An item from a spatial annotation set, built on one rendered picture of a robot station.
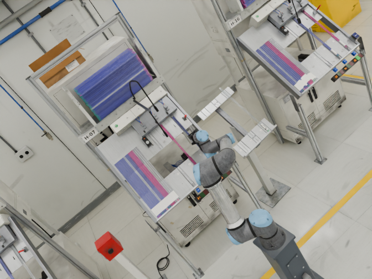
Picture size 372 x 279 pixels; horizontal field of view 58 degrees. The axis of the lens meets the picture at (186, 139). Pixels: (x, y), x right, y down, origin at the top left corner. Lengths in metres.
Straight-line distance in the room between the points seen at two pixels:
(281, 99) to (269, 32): 0.57
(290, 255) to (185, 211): 1.07
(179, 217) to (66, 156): 1.79
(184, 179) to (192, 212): 0.56
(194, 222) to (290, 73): 1.48
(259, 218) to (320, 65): 1.48
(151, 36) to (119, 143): 1.89
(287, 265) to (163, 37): 2.95
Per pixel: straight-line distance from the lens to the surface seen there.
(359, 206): 2.81
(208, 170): 1.77
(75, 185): 4.32
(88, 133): 2.53
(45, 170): 4.19
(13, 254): 2.71
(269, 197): 3.06
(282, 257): 2.11
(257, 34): 2.97
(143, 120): 2.50
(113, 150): 2.54
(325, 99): 3.46
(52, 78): 2.74
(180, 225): 2.94
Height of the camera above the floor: 2.21
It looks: 30 degrees down
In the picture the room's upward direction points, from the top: 34 degrees counter-clockwise
